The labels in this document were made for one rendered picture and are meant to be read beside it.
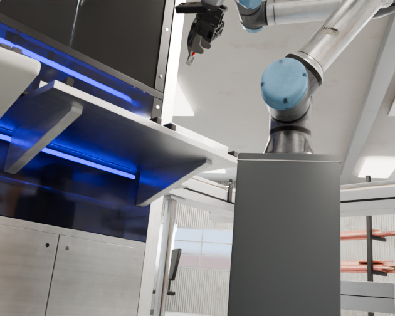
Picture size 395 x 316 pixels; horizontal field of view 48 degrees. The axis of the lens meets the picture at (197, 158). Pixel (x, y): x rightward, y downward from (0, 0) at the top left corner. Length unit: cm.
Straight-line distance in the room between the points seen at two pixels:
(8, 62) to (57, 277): 84
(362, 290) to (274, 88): 115
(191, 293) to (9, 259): 995
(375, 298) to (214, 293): 927
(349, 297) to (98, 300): 104
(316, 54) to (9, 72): 71
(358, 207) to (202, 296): 933
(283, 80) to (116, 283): 91
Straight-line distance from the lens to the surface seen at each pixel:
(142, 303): 171
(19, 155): 137
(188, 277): 1130
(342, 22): 122
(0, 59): 83
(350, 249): 1113
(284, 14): 143
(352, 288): 206
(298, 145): 120
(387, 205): 201
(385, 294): 200
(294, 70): 112
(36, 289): 148
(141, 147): 141
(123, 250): 164
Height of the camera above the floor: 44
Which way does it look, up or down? 17 degrees up
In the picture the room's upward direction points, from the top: 5 degrees clockwise
